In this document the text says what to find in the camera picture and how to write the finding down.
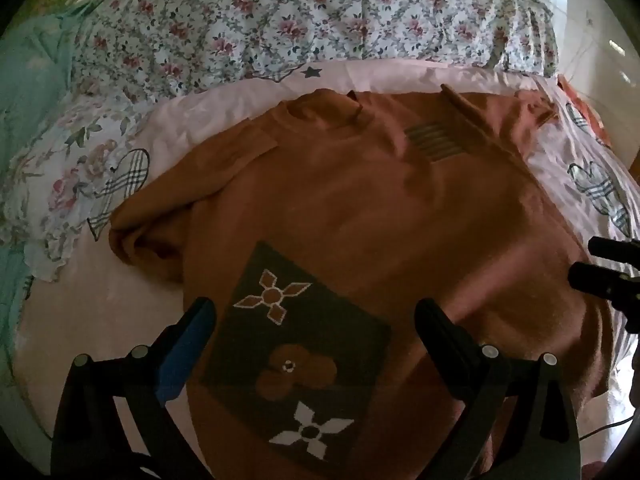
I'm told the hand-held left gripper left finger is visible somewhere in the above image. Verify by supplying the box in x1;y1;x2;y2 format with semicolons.
50;296;221;480

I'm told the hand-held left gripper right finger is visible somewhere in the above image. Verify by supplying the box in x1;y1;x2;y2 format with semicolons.
414;297;582;480

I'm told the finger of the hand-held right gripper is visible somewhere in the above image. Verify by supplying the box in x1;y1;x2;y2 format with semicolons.
588;236;640;263
568;261;640;306

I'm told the orange sweater with dark patch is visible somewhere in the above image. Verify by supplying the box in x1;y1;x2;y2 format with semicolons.
109;84;617;480

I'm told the pink bedsheet with plaid hearts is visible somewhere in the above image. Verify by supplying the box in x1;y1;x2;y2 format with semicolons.
10;58;640;471

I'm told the floral pillow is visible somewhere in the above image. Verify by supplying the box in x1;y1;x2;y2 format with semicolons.
0;94;151;282

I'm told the teal cloth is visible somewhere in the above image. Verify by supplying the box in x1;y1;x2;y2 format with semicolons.
0;0;96;321

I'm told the floral quilt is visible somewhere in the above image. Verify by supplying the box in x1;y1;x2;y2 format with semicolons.
65;0;560;111

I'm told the black cable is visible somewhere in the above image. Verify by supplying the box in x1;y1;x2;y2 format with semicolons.
579;408;637;442

